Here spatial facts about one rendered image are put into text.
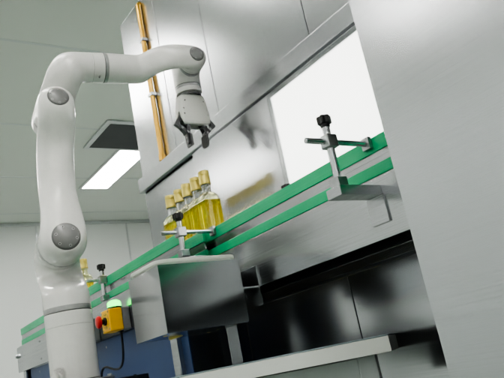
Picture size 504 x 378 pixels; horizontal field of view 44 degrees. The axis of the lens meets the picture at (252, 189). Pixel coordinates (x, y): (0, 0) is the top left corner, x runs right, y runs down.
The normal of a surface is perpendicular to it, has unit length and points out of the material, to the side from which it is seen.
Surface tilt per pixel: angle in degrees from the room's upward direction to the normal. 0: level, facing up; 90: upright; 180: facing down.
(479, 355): 90
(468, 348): 90
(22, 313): 90
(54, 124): 130
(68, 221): 67
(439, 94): 90
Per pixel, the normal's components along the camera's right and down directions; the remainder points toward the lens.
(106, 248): 0.54, -0.33
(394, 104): -0.82, 0.00
